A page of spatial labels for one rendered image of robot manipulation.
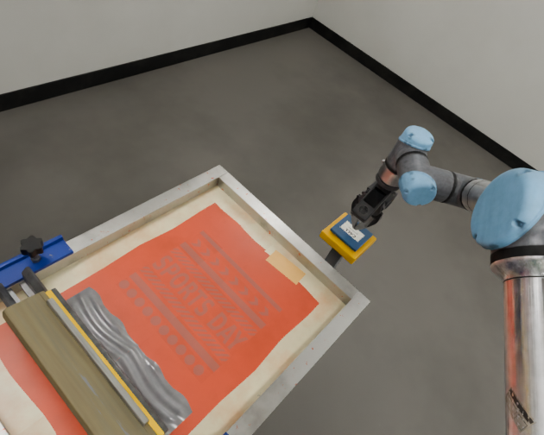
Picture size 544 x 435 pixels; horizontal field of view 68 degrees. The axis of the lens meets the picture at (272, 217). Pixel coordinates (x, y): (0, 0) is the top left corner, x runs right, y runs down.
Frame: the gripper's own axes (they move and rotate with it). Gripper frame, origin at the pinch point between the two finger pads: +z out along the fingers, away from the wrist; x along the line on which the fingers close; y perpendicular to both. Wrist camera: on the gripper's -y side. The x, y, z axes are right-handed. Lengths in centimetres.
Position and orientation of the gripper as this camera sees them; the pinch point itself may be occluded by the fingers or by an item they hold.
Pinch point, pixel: (354, 227)
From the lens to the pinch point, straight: 123.3
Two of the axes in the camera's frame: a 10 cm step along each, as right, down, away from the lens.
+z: -2.6, 6.2, 7.4
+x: -7.1, -6.4, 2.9
